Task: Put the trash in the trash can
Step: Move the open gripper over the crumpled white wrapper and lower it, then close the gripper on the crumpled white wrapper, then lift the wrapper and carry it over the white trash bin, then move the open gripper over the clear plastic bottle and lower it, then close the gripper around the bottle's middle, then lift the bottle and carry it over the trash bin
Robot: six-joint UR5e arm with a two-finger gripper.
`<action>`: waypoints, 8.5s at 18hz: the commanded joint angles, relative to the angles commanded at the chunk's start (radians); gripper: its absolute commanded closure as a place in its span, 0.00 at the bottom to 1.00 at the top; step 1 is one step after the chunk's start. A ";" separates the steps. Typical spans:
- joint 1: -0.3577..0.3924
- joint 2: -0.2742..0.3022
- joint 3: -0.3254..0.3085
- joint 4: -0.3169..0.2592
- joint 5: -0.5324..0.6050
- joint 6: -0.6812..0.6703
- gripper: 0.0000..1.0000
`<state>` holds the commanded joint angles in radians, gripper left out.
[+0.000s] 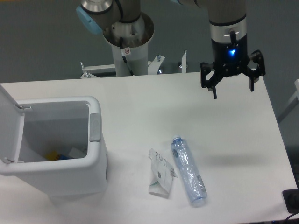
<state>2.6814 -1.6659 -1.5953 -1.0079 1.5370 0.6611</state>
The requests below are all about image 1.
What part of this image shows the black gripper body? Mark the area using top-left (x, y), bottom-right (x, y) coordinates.
top-left (212, 37), bottom-right (250, 78)

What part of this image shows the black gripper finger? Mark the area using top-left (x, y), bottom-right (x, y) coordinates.
top-left (200, 62), bottom-right (225, 99)
top-left (242, 50), bottom-right (265, 91)

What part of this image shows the white paper carton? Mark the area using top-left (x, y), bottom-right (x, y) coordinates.
top-left (149, 148), bottom-right (178, 198)

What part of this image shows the clear plastic water bottle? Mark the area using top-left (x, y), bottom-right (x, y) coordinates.
top-left (171, 135), bottom-right (207, 207)

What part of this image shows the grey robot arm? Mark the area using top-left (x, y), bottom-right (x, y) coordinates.
top-left (76, 0), bottom-right (266, 93)

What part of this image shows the yellow trash in bin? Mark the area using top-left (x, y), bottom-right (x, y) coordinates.
top-left (45, 151), bottom-right (70, 161)

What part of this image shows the white trash can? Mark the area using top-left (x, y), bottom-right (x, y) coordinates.
top-left (0, 94), bottom-right (107, 196)

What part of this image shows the white metal stand right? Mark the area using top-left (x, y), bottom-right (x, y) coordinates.
top-left (276, 78), bottom-right (299, 124)

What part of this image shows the black device at table edge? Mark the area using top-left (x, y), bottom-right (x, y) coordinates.
top-left (282, 189), bottom-right (299, 213)

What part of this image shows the white metal base frame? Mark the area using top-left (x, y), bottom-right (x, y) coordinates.
top-left (80, 55), bottom-right (165, 79)

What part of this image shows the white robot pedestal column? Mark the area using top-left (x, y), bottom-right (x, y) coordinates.
top-left (111, 44), bottom-right (148, 77)

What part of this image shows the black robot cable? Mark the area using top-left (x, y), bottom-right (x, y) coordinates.
top-left (119, 36), bottom-right (135, 76)

